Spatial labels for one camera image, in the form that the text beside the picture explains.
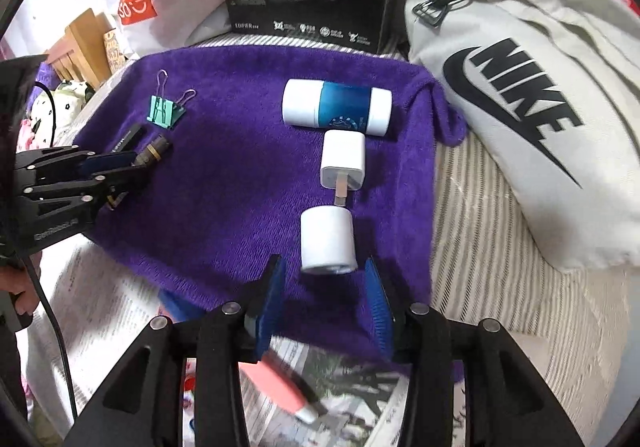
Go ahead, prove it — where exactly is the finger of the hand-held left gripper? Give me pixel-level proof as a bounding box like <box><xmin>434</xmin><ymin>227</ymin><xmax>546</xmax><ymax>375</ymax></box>
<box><xmin>20</xmin><ymin>166</ymin><xmax>152</xmax><ymax>219</ymax></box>
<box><xmin>17</xmin><ymin>146</ymin><xmax>138</xmax><ymax>179</ymax></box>

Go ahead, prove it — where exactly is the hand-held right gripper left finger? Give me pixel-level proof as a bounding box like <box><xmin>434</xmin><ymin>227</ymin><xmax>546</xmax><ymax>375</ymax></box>
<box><xmin>62</xmin><ymin>254</ymin><xmax>288</xmax><ymax>447</ymax></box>

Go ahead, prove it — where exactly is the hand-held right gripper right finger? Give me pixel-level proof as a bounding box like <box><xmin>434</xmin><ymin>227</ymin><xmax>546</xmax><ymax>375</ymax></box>
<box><xmin>364</xmin><ymin>257</ymin><xmax>586</xmax><ymax>447</ymax></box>

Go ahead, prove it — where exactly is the black flash drive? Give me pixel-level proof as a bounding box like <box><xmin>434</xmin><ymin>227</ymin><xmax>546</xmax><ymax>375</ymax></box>
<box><xmin>106</xmin><ymin>123</ymin><xmax>148</xmax><ymax>156</ymax></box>

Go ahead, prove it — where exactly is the black and gold lighter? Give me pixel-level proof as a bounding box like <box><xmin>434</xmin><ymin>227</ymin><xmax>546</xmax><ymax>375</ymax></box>
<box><xmin>107</xmin><ymin>137</ymin><xmax>174</xmax><ymax>211</ymax></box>

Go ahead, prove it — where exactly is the green binder clip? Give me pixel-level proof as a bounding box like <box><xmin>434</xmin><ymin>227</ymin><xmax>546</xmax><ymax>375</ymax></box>
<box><xmin>146</xmin><ymin>70</ymin><xmax>198</xmax><ymax>130</ymax></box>

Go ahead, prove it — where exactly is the small white cylinder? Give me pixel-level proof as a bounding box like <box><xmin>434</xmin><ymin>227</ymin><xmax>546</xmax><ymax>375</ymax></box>
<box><xmin>300</xmin><ymin>206</ymin><xmax>359</xmax><ymax>276</ymax></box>

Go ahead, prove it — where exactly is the white charger plug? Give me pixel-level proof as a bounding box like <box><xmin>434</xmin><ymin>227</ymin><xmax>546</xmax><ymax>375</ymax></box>
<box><xmin>320</xmin><ymin>130</ymin><xmax>366</xmax><ymax>206</ymax></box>

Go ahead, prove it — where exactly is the white and blue cylinder bottle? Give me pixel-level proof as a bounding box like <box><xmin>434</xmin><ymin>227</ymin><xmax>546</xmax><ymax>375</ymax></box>
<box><xmin>281</xmin><ymin>78</ymin><xmax>393</xmax><ymax>136</ymax></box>

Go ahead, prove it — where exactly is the person's left hand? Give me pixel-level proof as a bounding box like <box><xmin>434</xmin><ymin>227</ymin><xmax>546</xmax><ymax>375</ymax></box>
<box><xmin>0</xmin><ymin>266</ymin><xmax>40</xmax><ymax>319</ymax></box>

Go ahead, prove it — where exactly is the white patterned plush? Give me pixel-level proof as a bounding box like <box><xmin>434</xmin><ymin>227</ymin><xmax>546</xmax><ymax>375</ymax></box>
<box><xmin>25</xmin><ymin>78</ymin><xmax>96</xmax><ymax>149</ymax></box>

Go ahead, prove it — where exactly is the pink tube white cap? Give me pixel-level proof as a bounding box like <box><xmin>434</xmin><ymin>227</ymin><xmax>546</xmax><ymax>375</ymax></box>
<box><xmin>245</xmin><ymin>346</ymin><xmax>327</xmax><ymax>424</ymax></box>

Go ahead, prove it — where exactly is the newspaper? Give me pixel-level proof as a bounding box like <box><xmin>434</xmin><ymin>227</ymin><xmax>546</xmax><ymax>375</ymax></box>
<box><xmin>24</xmin><ymin>241</ymin><xmax>467</xmax><ymax>447</ymax></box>

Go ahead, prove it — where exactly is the brown patterned notebook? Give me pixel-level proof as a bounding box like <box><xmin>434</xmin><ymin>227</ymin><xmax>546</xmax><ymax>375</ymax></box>
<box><xmin>102</xmin><ymin>29</ymin><xmax>126</xmax><ymax>73</ymax></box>

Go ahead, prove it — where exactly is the striped bedsheet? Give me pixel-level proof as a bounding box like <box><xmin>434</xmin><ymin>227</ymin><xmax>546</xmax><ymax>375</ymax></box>
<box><xmin>429</xmin><ymin>131</ymin><xmax>632</xmax><ymax>447</ymax></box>

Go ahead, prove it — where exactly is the purple towel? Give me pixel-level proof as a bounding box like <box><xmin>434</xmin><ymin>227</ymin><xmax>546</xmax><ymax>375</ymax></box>
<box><xmin>72</xmin><ymin>46</ymin><xmax>469</xmax><ymax>364</ymax></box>

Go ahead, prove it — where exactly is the wooden headboard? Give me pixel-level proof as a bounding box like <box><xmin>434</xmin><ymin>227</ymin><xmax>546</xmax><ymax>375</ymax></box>
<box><xmin>45</xmin><ymin>10</ymin><xmax>137</xmax><ymax>84</ymax></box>

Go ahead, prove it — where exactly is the grey sling bag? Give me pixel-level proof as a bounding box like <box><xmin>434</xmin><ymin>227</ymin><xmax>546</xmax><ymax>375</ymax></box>
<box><xmin>402</xmin><ymin>0</ymin><xmax>640</xmax><ymax>274</ymax></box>

